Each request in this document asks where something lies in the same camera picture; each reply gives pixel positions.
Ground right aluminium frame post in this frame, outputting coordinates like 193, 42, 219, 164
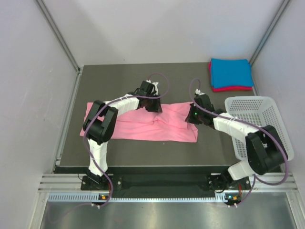
250, 0, 291, 65

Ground white perforated plastic basket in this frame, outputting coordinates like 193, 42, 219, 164
224, 96, 295, 161

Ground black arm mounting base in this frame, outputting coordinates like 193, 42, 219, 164
81, 166, 250, 198

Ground left aluminium frame post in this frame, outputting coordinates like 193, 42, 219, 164
35, 0, 83, 73

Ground blue folded t shirt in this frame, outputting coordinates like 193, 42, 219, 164
211, 58, 254, 88

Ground pink t shirt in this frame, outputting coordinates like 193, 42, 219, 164
80, 101, 199, 143

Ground red folded t shirt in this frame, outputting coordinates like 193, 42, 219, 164
208, 61, 253, 93

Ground aluminium front rail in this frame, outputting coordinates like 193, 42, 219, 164
38, 173, 298, 193

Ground grey slotted cable duct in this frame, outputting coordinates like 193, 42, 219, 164
48, 193, 238, 203

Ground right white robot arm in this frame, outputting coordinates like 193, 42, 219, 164
185, 89, 289, 189

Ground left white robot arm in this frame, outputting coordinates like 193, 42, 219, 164
82, 80, 162, 189

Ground aluminium frame post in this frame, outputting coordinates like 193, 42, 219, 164
35, 0, 83, 73
250, 0, 291, 65

